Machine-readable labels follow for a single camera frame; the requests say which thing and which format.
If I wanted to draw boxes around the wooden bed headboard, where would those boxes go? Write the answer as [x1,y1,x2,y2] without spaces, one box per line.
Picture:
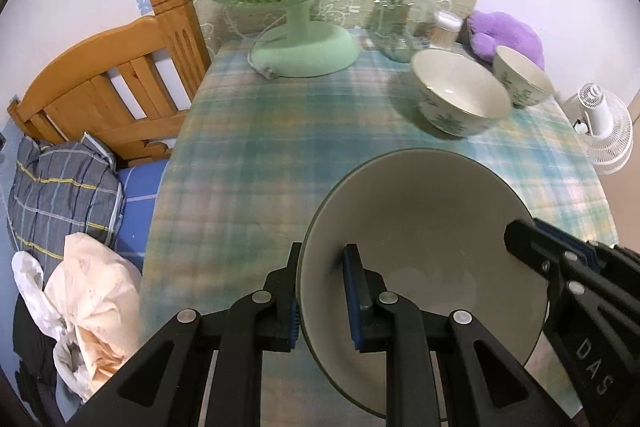
[7,0,212,168]

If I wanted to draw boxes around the glass jar with brown lid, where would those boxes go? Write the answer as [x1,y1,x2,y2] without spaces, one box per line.
[390,0,441,54]

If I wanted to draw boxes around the blue bed sheet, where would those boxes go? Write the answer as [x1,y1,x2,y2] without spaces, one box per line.
[116,159,171,258]

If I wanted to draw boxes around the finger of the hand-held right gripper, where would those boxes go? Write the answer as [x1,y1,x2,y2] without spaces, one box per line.
[504,218,597,281]
[532,218,640,269]

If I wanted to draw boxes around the purple plush toy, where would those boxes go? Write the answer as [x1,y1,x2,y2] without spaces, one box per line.
[466,10,546,70]

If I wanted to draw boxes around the clear glass mug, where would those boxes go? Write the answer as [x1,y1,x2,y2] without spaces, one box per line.
[369,0,417,64]

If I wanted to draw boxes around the green floral ceramic bowl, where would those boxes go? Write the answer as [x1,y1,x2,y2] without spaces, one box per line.
[493,45,556,110]
[296,148,551,420]
[411,48,512,138]

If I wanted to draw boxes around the grey plaid pillow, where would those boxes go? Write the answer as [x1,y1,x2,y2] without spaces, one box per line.
[9,133,125,278]

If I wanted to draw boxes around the dark clothes pile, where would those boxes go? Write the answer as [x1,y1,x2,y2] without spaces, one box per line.
[10,297,61,413]

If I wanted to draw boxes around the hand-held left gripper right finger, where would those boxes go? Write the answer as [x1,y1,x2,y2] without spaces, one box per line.
[342,244,576,427]

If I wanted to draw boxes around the small white-lidded container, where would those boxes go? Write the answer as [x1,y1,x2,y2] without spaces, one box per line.
[432,11,463,50]

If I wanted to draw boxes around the beige door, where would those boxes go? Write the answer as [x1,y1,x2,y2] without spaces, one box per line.
[625,92,640,142]

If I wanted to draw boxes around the peach cloth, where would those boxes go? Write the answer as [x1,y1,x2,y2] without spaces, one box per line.
[45,233,143,395]

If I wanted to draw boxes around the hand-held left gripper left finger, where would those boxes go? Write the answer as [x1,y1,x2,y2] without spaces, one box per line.
[65,242,303,427]

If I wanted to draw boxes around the white plastic bag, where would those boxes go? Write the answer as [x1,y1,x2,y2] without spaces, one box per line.
[11,249,96,403]

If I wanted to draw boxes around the white desk fan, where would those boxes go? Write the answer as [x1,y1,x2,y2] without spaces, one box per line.
[572,82,635,175]

